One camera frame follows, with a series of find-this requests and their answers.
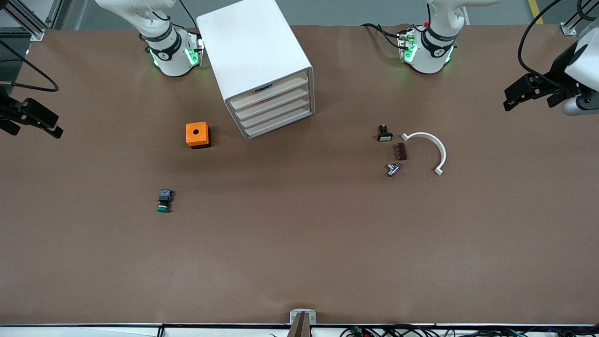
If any white plastic drawer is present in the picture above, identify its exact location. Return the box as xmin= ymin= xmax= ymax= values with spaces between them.
xmin=227 ymin=70 xmax=311 ymax=111
xmin=233 ymin=82 xmax=312 ymax=121
xmin=238 ymin=93 xmax=314 ymax=131
xmin=242 ymin=103 xmax=315 ymax=139

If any green round push button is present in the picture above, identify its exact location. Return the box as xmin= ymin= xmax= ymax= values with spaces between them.
xmin=156 ymin=189 xmax=175 ymax=213

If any white drawer cabinet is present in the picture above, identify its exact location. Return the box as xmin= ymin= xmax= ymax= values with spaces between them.
xmin=196 ymin=0 xmax=316 ymax=141

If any white half-round pipe clamp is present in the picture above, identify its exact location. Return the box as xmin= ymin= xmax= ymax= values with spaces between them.
xmin=401 ymin=132 xmax=447 ymax=176

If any orange box with hole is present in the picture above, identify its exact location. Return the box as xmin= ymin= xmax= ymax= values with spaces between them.
xmin=186 ymin=122 xmax=211 ymax=149

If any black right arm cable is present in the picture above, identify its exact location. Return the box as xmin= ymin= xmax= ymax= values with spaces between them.
xmin=0 ymin=40 xmax=60 ymax=93

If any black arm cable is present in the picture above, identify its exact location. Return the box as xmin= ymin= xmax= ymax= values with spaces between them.
xmin=518 ymin=0 xmax=563 ymax=89
xmin=0 ymin=40 xmax=60 ymax=93

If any aluminium frame profile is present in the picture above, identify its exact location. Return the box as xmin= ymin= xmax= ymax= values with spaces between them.
xmin=0 ymin=0 xmax=61 ymax=42
xmin=559 ymin=0 xmax=599 ymax=36

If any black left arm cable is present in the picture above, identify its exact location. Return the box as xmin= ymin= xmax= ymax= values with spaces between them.
xmin=518 ymin=0 xmax=563 ymax=89

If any black base cable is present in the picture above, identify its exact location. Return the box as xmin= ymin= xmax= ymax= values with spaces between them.
xmin=360 ymin=22 xmax=404 ymax=50

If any grey metal bracket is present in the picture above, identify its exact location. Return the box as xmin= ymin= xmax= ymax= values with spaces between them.
xmin=290 ymin=309 xmax=317 ymax=325

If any brown camera post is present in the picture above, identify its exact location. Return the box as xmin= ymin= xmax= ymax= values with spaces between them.
xmin=286 ymin=312 xmax=311 ymax=337

